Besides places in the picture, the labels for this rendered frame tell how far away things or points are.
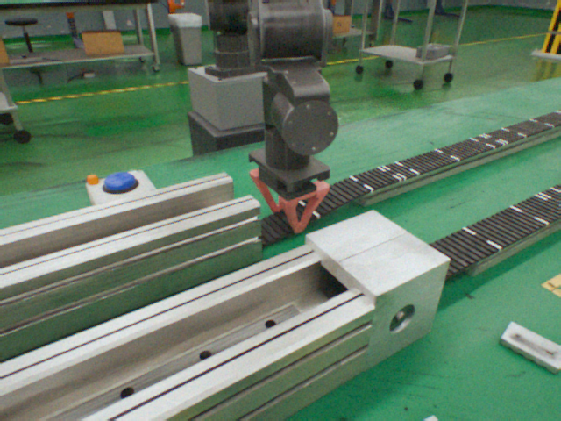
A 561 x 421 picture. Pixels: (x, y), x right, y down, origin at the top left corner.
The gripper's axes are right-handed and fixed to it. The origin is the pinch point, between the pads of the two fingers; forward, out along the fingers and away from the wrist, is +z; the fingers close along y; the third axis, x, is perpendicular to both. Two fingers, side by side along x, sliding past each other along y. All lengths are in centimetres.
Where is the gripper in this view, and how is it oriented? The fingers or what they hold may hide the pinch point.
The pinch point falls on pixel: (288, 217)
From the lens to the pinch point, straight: 56.0
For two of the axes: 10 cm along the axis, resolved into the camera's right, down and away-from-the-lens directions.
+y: 5.5, 4.6, -7.0
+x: 8.4, -3.2, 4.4
